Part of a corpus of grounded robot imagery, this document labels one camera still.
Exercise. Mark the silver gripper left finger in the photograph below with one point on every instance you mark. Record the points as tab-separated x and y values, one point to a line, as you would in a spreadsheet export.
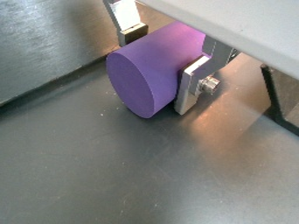
126	18

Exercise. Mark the purple cylinder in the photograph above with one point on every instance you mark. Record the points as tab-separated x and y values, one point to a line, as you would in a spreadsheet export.
143	68

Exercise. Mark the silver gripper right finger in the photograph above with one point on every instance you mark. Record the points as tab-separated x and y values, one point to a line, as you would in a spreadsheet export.
197	75

